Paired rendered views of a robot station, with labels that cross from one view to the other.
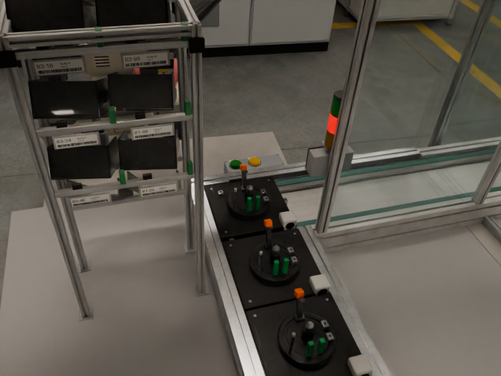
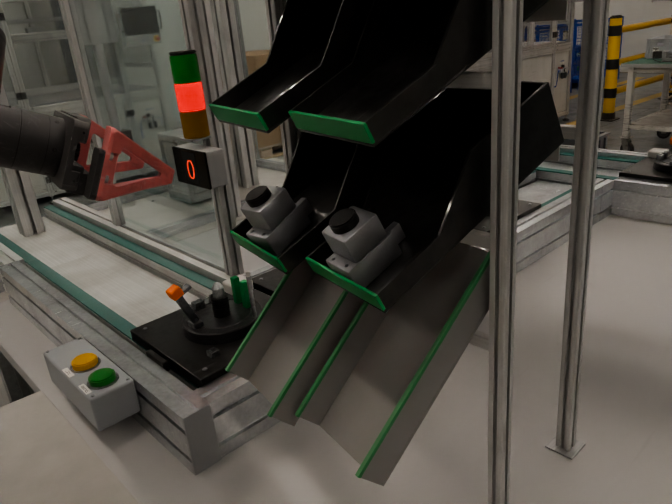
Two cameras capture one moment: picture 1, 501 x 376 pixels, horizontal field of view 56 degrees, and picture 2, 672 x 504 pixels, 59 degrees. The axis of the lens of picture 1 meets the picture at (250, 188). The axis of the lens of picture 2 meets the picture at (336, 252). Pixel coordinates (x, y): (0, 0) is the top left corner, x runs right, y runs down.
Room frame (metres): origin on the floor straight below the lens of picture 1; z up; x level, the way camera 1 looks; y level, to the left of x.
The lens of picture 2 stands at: (1.26, 0.93, 1.46)
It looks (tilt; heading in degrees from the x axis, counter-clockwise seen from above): 22 degrees down; 248
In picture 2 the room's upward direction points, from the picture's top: 5 degrees counter-clockwise
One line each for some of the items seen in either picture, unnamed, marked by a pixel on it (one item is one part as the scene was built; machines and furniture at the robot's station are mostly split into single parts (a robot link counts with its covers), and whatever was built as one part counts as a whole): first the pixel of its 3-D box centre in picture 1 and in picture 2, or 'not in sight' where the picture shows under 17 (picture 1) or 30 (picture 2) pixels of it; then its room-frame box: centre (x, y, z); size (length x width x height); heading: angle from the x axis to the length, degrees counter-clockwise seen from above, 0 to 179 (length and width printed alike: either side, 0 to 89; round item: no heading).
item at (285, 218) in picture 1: (287, 220); (238, 289); (1.04, -0.12, 0.97); 0.05 x 0.05 x 0.04; 19
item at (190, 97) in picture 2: (338, 121); (190, 96); (1.05, -0.22, 1.33); 0.05 x 0.05 x 0.05
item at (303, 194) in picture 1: (334, 208); (161, 301); (1.18, -0.29, 0.91); 0.84 x 0.28 x 0.10; 109
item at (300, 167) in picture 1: (308, 175); (85, 336); (1.34, -0.21, 0.91); 0.89 x 0.06 x 0.11; 109
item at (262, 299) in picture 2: (248, 207); (224, 328); (1.10, 0.00, 0.96); 0.24 x 0.24 x 0.02; 19
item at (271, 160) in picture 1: (253, 168); (90, 379); (1.33, -0.01, 0.93); 0.21 x 0.07 x 0.06; 109
